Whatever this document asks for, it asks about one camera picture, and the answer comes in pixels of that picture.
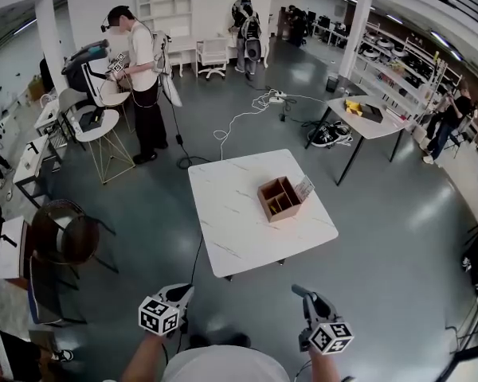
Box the white cabinet black handle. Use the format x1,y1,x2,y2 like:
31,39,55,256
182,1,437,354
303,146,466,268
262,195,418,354
0,216,33,281

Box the white marble square table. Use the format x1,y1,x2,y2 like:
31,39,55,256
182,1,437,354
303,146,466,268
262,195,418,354
187,148,339,280

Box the white shelf cabinet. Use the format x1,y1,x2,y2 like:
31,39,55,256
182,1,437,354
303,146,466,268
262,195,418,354
135,0,193,37

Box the dark round wicker chair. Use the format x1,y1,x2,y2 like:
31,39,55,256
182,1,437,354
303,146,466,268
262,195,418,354
30,199,120,290

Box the black floor cable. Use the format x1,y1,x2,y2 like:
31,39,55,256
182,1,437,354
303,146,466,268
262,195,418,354
165,89,209,170

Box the person's white shirt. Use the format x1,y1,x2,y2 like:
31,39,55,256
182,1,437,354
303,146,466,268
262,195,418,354
159,345,292,382

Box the black bag white print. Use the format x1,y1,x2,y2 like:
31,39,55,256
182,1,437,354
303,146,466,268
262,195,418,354
460,248,478,294

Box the thin black cable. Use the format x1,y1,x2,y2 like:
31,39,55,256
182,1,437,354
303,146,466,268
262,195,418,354
189,236,204,287

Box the brown wooden compartment box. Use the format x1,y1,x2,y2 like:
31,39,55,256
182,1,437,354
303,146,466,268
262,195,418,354
257,175,304,224

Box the printed white card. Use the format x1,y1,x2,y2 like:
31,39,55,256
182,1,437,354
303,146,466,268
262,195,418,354
296,175,315,201

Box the white side table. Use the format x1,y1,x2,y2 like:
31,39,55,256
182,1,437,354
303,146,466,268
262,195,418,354
12,133,65,209

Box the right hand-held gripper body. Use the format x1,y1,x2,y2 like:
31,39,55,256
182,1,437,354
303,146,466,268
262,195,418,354
298,291,355,357

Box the black open case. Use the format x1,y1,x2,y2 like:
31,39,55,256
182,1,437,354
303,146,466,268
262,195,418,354
77,109,104,131

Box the person's left forearm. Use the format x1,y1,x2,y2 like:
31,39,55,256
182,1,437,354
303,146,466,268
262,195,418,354
118,330,169,382

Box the long white cable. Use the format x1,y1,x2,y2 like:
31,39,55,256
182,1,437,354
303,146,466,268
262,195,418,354
213,89,328,162

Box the person's black trousers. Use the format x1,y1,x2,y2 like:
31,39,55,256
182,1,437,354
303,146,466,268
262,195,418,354
189,332,252,349

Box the white desk curved legs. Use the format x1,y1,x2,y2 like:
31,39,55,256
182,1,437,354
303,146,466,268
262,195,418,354
165,36,200,78

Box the white office chair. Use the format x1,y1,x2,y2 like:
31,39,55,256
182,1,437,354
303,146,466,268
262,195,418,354
196,37,229,80

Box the white shelving rack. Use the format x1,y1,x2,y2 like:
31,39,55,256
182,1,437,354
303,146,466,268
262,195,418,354
350,21,463,121

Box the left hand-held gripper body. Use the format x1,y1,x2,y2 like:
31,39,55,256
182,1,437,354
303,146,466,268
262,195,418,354
138,283,195,337

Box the grey chair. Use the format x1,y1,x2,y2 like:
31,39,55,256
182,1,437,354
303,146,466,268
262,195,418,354
58,88,89,150

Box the round white table gold legs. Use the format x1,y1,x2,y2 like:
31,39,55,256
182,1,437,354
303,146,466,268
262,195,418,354
97,89,131,133
76,108,137,185

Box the person's right forearm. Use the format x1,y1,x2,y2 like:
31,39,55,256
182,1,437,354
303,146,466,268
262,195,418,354
308,347,346,382

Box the black metal stand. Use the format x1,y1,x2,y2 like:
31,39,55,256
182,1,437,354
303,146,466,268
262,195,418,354
445,292,478,352

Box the white desk black legs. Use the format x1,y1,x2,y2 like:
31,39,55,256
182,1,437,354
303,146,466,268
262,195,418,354
305,95,408,186

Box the black bag white straps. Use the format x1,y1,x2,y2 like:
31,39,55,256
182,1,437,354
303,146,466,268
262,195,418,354
307,121,354,149

